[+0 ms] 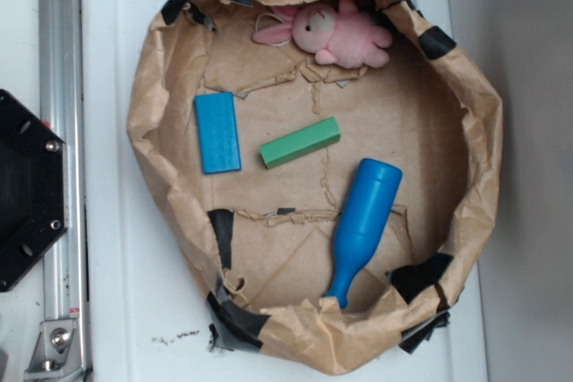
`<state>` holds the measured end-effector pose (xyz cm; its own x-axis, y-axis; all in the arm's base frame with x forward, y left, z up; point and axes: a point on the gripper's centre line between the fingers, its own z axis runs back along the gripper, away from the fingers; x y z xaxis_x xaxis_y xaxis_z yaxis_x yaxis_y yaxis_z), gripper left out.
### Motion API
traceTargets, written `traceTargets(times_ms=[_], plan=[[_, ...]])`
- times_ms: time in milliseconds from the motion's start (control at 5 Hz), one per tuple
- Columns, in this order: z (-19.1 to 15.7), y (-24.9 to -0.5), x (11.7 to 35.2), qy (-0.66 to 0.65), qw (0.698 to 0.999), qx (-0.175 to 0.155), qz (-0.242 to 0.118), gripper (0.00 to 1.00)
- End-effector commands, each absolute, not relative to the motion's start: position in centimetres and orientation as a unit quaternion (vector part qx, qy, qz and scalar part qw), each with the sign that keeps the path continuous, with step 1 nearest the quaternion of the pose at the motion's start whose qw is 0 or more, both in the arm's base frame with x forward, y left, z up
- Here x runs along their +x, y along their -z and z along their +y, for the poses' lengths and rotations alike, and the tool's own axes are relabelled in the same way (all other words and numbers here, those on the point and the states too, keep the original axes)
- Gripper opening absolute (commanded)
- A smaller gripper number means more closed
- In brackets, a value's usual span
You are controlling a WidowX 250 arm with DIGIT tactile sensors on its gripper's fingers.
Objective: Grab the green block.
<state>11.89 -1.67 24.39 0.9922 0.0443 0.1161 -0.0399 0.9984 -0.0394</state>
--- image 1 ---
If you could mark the blue toy bottle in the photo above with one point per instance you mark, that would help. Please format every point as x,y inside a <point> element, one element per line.
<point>362,223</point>

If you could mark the pink plush bunny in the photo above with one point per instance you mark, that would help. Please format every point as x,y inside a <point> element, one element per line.
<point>342,36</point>

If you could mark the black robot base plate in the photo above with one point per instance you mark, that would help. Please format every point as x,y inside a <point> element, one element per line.
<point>33,200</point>

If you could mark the blue flat wooden block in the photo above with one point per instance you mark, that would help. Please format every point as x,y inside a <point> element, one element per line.
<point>218,136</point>

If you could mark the aluminium extrusion rail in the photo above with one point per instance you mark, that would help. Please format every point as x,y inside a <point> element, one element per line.
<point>65,265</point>

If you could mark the brown paper bag bowl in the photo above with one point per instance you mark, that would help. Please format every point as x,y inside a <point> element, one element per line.
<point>259,241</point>

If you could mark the metal corner bracket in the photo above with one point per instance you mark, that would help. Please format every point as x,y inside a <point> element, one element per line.
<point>57,353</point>

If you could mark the green rectangular block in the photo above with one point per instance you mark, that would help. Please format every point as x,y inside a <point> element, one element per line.
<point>300,143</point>

